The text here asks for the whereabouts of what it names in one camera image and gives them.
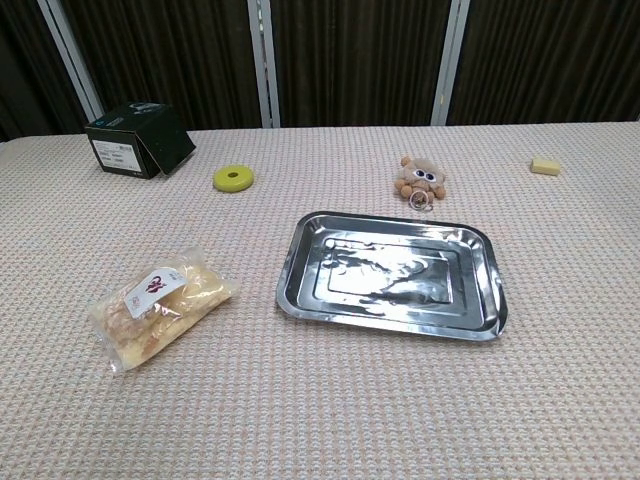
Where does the beige object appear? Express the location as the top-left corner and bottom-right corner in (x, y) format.
(88, 246), (240, 375)

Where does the stainless steel rectangular tray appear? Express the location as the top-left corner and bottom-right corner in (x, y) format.
(275, 210), (510, 344)

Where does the yellow round disc with hole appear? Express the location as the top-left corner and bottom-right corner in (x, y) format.
(212, 164), (255, 193)

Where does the beige woven tablecloth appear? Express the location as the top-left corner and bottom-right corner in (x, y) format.
(0, 119), (640, 480)

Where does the dark green cardboard box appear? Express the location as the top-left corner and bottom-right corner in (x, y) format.
(83, 101), (197, 180)

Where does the yellow rectangular sponge block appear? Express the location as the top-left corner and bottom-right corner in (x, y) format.
(530, 156), (562, 176)

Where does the brown plush owl keychain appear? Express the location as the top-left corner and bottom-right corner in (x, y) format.
(393, 155), (448, 213)

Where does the white aluminium frame post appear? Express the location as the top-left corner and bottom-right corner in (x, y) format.
(37, 0), (106, 123)
(430, 0), (471, 126)
(247, 0), (282, 129)

